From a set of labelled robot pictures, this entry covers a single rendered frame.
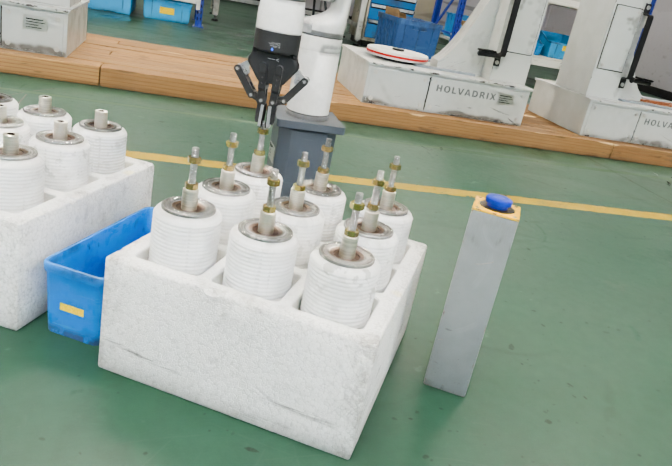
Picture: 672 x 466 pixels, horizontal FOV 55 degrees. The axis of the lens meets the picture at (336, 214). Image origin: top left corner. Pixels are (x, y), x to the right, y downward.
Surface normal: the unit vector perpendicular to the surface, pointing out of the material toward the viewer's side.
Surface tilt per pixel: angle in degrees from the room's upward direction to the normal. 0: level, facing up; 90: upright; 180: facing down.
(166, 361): 90
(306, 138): 90
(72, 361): 0
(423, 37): 92
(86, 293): 92
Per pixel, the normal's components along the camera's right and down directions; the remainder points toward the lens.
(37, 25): 0.20, 0.37
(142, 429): 0.18, -0.92
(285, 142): -0.55, 0.18
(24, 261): 0.95, 0.25
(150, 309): -0.29, 0.28
